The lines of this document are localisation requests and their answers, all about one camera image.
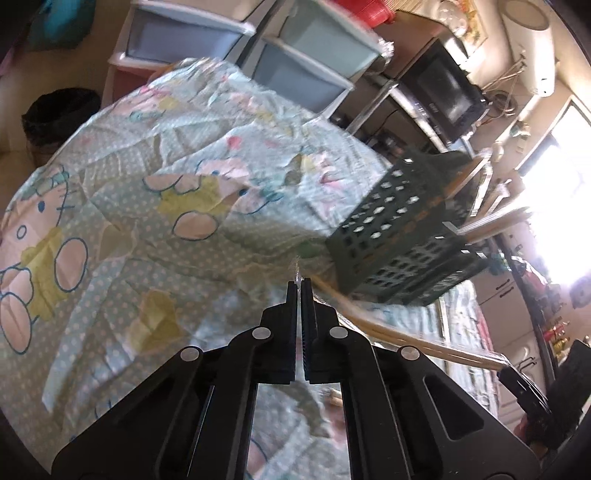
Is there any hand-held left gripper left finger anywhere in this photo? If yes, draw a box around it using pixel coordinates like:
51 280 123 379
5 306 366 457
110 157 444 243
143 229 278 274
51 281 303 480

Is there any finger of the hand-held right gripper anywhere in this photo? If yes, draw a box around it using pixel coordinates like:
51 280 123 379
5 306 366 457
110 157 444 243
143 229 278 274
498 364 555 418

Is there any red plastic basin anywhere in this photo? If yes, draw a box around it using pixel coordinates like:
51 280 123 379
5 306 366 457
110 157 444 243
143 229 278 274
322 0 398 24

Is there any kitchen window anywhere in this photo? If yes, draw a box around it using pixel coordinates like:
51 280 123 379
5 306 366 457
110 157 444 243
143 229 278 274
521 99 591 278

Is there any teal bag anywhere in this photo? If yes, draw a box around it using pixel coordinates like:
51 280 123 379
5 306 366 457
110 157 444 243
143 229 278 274
27 0 93 45

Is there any light blue storage bin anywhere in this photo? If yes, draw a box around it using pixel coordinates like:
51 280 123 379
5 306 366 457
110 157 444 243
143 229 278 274
281 0 387 77

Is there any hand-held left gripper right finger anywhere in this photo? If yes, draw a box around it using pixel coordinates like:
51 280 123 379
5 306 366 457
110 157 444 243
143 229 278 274
301 277 541 480

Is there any black trash bin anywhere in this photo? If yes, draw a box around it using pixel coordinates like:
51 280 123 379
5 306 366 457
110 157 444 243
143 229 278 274
21 87 103 153

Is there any plastic-wrapped chopstick pair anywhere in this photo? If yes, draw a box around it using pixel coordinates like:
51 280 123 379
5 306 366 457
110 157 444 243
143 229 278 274
291 258 507 371

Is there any white water heater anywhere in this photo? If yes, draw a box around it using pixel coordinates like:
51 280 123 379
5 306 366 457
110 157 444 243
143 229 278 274
501 0 557 96

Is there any bunch of wooden chopsticks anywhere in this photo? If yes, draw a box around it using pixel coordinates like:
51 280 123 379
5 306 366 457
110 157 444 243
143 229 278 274
442 156 537 241

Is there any lavender blue storage bin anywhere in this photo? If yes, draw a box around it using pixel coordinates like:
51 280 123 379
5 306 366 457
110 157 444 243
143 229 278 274
122 0 257 64
249 36 354 116

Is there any cartoon printed tablecloth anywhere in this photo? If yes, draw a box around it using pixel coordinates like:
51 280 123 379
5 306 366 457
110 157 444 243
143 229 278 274
0 58 504 480

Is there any pale base storage drawer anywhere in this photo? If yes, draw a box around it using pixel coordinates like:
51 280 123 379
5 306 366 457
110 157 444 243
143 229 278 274
108 52 172 100

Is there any fruit picture wall tile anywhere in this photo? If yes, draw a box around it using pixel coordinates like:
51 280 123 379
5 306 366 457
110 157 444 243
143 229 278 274
443 0 491 47

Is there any metal shelf rack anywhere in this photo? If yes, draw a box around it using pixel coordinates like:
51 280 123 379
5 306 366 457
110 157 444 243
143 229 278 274
318 73 463 158

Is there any white kitchen cabinet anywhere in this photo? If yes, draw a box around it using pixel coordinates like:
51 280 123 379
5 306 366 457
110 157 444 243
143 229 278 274
475 267 555 412

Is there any green plastic utensil holder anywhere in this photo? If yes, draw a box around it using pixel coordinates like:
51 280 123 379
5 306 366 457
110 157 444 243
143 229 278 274
324 150 489 308

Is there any black microwave oven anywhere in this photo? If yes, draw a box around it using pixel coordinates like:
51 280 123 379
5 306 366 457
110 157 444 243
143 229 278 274
396 39 488 144

